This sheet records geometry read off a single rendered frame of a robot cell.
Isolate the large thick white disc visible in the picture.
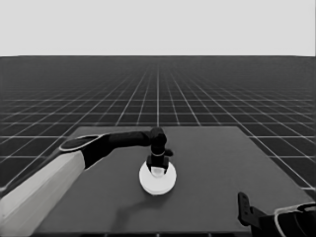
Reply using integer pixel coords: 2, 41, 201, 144
138, 159, 178, 197

